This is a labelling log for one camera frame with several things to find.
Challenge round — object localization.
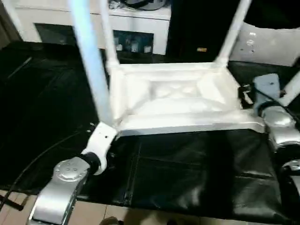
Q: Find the grey helmet with black strap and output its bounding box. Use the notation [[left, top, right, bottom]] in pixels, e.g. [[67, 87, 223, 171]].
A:
[[124, 0, 165, 10]]

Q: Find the dark brown shoe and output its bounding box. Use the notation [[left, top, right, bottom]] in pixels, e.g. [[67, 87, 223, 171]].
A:
[[100, 217, 122, 225]]

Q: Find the white plastic table leg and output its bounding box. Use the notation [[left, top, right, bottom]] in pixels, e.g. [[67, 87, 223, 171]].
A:
[[280, 70, 300, 106], [100, 0, 119, 71], [67, 0, 111, 128], [214, 0, 253, 68]]

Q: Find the grey printed cushion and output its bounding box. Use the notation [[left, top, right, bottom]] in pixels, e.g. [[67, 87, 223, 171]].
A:
[[231, 22, 300, 68]]

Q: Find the black sofa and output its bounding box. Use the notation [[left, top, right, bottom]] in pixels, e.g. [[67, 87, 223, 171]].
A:
[[167, 0, 300, 63]]

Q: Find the metal parts clutter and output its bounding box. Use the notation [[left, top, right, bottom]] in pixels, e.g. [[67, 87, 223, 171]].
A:
[[110, 0, 126, 9]]

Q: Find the white plastic table top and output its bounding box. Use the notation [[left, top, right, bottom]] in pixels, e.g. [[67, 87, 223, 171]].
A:
[[109, 61, 267, 136]]

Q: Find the white cabinet with glass doors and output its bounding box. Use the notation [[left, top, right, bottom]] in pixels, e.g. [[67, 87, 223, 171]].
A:
[[7, 0, 172, 56]]

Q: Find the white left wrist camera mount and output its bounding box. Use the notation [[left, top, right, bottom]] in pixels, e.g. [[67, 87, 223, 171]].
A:
[[82, 123, 118, 176]]

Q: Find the black work mat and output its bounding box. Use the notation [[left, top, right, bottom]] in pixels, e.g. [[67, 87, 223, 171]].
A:
[[0, 41, 300, 223]]

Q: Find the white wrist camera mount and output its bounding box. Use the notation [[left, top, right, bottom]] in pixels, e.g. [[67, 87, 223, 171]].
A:
[[82, 123, 118, 176], [253, 73, 281, 111]]

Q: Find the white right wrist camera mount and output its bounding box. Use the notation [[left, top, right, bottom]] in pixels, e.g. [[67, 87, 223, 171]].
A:
[[253, 73, 281, 111]]

